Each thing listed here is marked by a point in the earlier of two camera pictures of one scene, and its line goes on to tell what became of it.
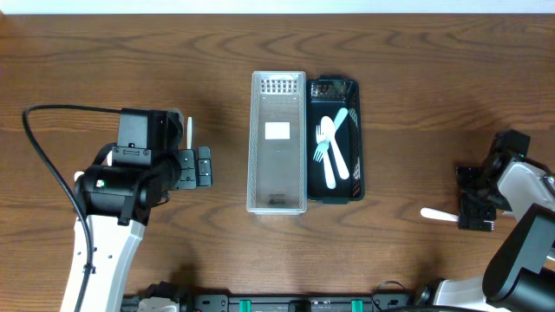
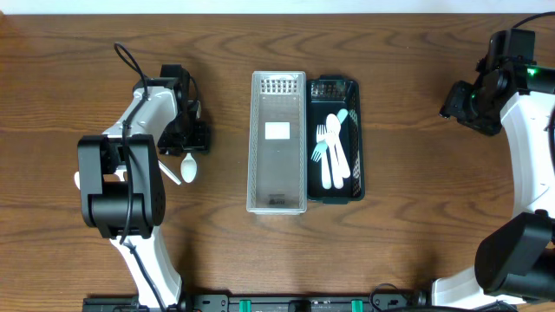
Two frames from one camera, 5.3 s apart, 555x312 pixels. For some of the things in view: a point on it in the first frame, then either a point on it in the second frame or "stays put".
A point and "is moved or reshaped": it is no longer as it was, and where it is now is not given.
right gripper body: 470,196 to 465,108
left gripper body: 187,169 to 183,141
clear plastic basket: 277,143 stays put
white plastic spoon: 328,130 is moved or reshaped
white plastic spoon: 77,174 stays put
